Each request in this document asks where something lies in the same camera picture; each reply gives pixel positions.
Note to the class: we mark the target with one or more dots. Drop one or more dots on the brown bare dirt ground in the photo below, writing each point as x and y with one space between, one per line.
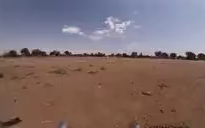
103 100

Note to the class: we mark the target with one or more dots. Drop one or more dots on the row of trees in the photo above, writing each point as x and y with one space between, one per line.
36 52

